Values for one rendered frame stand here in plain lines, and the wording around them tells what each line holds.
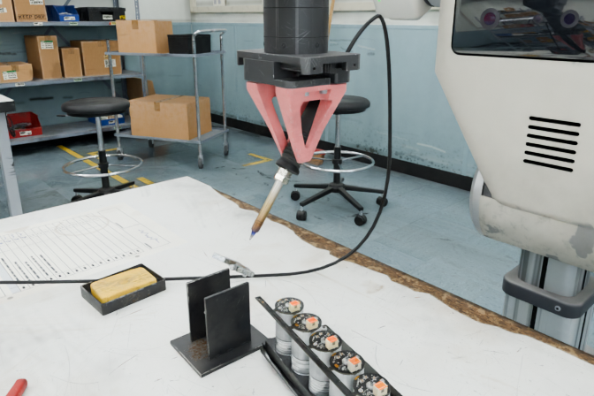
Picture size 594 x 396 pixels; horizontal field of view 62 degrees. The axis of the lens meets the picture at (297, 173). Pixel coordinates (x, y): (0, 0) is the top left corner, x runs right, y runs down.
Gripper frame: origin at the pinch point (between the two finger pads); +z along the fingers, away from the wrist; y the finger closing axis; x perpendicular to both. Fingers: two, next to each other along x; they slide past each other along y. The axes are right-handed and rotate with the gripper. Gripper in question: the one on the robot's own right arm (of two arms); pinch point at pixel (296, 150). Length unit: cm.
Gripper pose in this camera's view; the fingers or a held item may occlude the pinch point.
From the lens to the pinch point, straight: 47.0
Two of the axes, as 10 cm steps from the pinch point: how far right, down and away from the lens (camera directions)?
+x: 7.8, -1.9, 6.0
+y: 6.3, 2.4, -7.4
